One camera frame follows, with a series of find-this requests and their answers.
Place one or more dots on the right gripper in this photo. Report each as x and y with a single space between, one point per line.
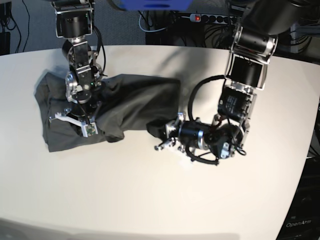
77 115

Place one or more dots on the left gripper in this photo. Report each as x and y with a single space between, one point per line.
173 140

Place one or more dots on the grey T-shirt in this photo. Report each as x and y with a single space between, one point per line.
129 103

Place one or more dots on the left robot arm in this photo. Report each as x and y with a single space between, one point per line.
254 41

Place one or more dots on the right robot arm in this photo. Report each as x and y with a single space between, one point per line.
83 44

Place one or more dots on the black box at left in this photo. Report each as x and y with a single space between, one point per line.
5 41

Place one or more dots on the black OpenArm box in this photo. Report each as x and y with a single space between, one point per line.
302 221

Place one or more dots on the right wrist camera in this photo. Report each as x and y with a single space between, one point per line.
88 129

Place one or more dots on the blue plastic mount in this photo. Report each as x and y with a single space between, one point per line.
156 5

